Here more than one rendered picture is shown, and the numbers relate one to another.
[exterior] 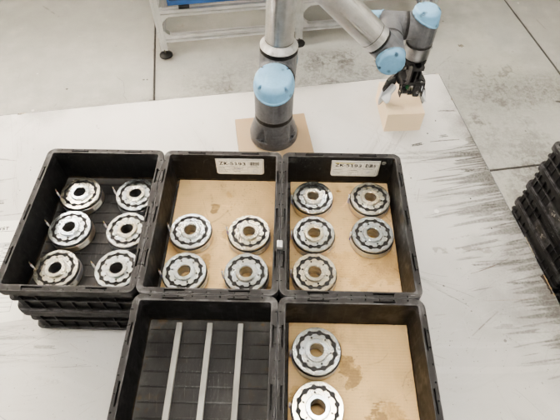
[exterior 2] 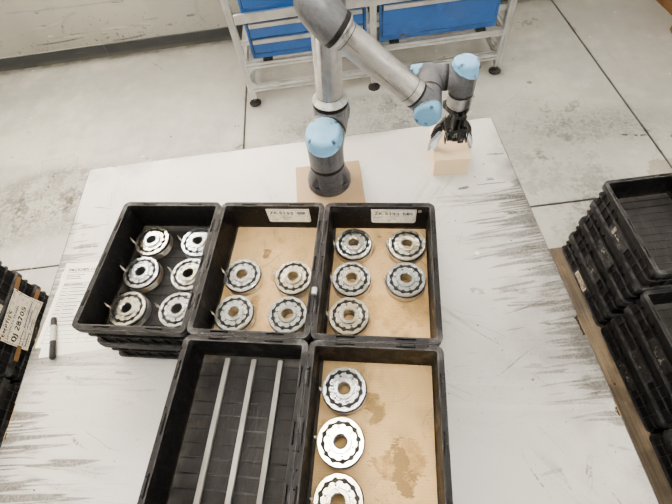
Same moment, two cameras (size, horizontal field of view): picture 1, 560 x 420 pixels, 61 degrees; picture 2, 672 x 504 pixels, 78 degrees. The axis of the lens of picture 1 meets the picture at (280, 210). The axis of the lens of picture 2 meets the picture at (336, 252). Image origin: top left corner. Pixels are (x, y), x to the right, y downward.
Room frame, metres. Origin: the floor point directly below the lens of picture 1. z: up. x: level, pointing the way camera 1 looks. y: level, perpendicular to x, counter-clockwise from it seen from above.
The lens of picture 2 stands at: (0.09, -0.16, 1.83)
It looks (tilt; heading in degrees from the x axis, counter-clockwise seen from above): 57 degrees down; 11
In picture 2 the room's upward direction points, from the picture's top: 10 degrees counter-clockwise
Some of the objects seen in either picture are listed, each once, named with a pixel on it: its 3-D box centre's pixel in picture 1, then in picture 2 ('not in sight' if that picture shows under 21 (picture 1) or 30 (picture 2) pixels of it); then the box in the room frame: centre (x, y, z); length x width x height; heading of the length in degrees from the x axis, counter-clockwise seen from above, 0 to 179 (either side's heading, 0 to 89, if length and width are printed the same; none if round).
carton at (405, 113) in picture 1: (398, 105); (448, 150); (1.20, -0.40, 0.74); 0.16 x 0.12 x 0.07; 3
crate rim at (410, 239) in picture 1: (345, 220); (377, 267); (0.61, -0.15, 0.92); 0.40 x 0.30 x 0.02; 179
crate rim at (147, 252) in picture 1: (216, 217); (261, 264); (0.62, 0.15, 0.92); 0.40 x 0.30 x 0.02; 179
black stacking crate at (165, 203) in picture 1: (218, 229); (266, 274); (0.62, 0.15, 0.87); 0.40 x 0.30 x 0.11; 179
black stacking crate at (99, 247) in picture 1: (95, 227); (162, 271); (0.63, 0.45, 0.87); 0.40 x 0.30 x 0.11; 179
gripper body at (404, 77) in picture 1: (411, 73); (455, 121); (1.17, -0.40, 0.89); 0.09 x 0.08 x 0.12; 3
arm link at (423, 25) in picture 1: (422, 25); (462, 76); (1.18, -0.40, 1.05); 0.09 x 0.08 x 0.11; 85
